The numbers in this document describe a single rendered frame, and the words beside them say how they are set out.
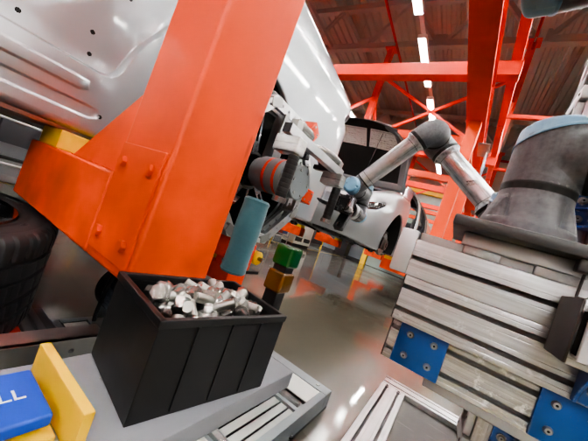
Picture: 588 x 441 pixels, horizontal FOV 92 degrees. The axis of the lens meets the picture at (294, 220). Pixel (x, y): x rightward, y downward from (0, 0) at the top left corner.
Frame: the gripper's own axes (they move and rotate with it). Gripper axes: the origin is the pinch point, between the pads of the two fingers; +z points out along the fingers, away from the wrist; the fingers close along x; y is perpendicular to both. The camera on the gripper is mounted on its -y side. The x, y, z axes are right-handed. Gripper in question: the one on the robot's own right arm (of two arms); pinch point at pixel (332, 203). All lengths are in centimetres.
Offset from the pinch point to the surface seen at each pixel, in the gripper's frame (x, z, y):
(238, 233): -11.3, 33.6, -21.6
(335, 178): -0.8, 2.8, 9.9
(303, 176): -6.0, 17.2, 4.7
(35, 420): 26, 90, -35
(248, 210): -10.6, 33.3, -13.5
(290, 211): -21.4, -5.3, -7.9
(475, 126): 3, -344, 206
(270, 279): 22, 58, -24
